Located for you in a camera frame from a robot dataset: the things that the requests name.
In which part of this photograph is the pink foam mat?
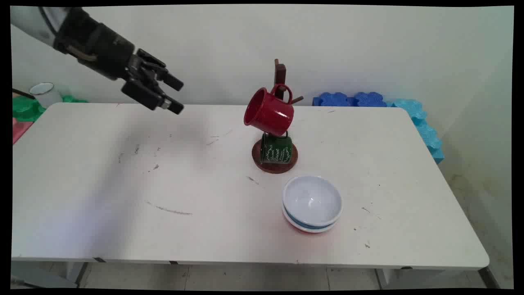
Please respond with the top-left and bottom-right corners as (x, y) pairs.
(12, 118), (33, 145)

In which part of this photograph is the grey table leg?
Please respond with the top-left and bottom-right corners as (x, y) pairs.
(375, 268), (412, 289)
(11, 262), (88, 289)

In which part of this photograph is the white enamel mug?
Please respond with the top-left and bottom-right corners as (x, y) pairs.
(29, 82), (63, 108)

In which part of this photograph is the green enamel mug with print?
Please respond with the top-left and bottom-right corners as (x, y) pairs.
(260, 131), (294, 165)

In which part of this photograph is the dark wooden mug tree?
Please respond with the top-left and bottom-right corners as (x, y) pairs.
(252, 59), (304, 174)

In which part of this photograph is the dark blue foam mat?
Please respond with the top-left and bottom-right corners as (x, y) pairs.
(354, 92), (387, 107)
(312, 92), (355, 107)

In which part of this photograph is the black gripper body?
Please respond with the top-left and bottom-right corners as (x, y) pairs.
(53, 7), (136, 81)

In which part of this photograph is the red enamel mug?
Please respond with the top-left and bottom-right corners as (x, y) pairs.
(244, 84), (295, 137)

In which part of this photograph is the white bowl with blue outside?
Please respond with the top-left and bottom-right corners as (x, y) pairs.
(282, 175), (343, 229)

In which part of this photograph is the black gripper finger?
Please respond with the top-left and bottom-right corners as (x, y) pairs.
(121, 78), (185, 115)
(133, 48), (184, 91)

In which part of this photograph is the green foam mat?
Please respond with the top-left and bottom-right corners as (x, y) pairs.
(12, 95), (88, 122)

